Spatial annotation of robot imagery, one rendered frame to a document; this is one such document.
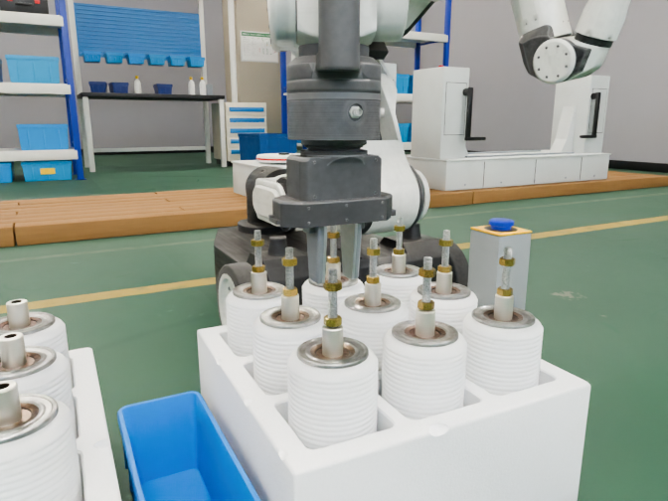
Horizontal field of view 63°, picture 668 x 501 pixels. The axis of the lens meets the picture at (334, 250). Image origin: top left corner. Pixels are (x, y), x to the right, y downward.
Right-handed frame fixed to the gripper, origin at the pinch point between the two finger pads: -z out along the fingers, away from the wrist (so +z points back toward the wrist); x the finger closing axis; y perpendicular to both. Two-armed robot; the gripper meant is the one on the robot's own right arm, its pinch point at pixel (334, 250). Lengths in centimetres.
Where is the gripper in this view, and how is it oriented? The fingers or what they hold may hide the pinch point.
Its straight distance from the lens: 54.4
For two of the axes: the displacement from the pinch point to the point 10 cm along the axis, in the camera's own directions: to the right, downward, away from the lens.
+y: 4.4, 2.1, -8.7
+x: -9.0, 1.0, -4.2
